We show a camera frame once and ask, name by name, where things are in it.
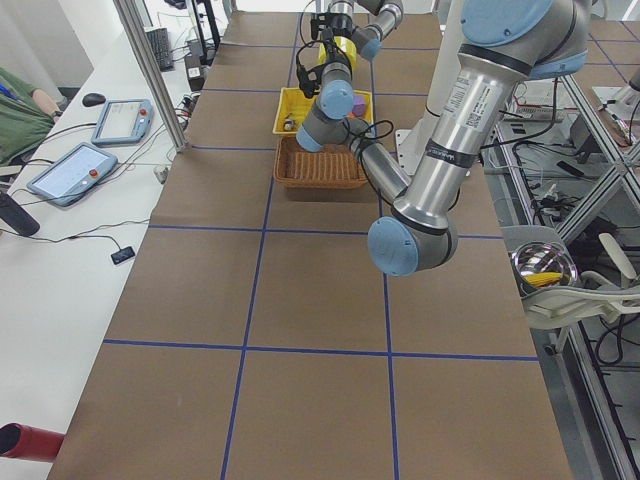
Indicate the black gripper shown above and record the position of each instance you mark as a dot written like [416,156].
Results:
[289,123]
[340,22]

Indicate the yellow clear tape roll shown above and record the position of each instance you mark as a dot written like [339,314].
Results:
[346,45]

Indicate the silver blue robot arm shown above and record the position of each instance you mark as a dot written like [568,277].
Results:
[503,43]
[368,39]

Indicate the yellow woven basket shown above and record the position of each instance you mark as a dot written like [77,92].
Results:
[293,103]

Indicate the brown wicker basket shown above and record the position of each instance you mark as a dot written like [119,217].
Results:
[334,167]

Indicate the purple foam cube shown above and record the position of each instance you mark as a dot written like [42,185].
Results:
[359,106]

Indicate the black keyboard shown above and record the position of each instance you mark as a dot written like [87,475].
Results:
[158,39]

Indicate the teach pendant far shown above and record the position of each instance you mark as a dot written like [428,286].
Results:
[123,122]

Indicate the teach pendant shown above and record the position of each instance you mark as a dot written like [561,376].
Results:
[73,175]
[123,122]

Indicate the black computer mouse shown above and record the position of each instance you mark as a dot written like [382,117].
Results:
[93,99]

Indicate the small black usb device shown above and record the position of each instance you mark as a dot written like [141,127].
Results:
[122,255]

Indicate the steel bowl with corn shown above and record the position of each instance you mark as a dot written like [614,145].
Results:
[539,265]

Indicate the teach pendant near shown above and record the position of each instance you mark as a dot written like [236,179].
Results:
[73,175]

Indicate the person in green shirt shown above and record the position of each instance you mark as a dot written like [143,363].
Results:
[28,114]

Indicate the red cylinder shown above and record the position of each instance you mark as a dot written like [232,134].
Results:
[19,441]

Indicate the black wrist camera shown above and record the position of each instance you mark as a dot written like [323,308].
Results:
[318,23]
[309,80]

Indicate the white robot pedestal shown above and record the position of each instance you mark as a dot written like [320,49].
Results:
[411,144]

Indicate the aluminium frame post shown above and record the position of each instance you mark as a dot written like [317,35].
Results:
[133,27]

